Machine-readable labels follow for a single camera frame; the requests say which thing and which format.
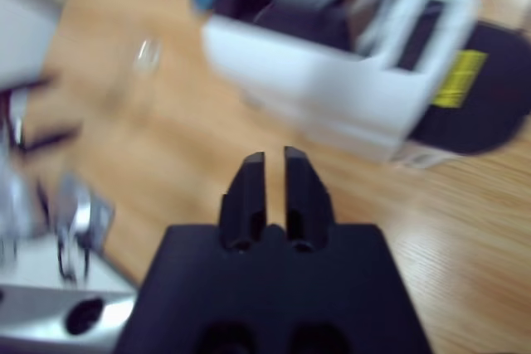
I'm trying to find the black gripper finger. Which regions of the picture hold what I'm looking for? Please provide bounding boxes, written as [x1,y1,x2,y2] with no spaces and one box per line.
[284,146,331,254]
[219,151,266,252]

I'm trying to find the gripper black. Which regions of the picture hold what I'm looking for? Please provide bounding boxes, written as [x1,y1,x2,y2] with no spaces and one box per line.
[0,75,84,153]

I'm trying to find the clear glass cup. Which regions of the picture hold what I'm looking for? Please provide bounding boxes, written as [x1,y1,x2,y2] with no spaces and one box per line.
[131,37,163,77]

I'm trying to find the white coffee machine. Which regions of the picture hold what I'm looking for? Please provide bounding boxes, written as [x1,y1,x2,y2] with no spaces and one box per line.
[201,0,482,164]

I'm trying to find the clear water tank dark lid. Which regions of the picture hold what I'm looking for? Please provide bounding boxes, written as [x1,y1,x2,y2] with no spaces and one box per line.
[393,20,531,171]

